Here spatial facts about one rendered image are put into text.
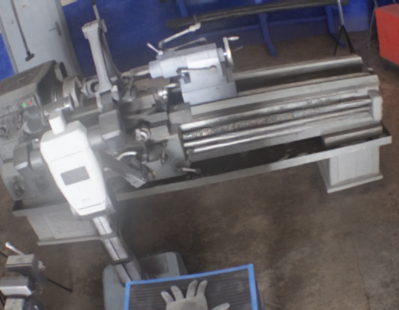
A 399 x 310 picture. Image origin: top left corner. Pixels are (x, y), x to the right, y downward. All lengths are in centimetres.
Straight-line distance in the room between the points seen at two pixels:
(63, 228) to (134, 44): 333
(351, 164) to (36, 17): 472
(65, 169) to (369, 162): 219
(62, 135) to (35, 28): 459
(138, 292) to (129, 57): 517
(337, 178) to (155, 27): 362
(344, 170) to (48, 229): 234
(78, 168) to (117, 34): 433
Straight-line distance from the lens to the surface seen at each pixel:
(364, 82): 292
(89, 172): 188
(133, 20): 598
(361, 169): 325
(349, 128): 307
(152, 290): 119
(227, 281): 115
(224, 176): 287
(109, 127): 178
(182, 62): 283
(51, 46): 630
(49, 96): 304
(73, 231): 347
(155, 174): 287
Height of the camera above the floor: 213
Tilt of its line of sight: 33 degrees down
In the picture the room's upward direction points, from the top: 16 degrees counter-clockwise
